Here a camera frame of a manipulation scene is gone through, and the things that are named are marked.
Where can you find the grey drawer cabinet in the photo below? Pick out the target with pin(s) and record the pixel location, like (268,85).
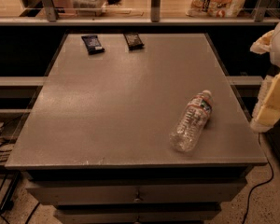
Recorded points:
(99,133)

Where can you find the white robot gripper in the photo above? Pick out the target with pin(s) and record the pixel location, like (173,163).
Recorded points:
(267,110)

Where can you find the colourful snack bag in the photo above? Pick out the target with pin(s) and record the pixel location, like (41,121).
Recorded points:
(215,8)

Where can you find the metal drawer knob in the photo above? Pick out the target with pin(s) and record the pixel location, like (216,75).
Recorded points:
(137,198)

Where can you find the blue snack bar wrapper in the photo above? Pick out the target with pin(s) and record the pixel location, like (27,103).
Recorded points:
(92,44)

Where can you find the grey metal shelf rail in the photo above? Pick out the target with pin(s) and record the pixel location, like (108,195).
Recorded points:
(139,21)

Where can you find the clear plastic water bottle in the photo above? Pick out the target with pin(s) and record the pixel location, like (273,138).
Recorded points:
(185,135)

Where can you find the dark rxbar chocolate wrapper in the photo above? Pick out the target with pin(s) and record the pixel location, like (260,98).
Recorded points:
(133,41)

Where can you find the clear plastic container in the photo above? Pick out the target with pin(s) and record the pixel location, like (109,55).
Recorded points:
(91,8)

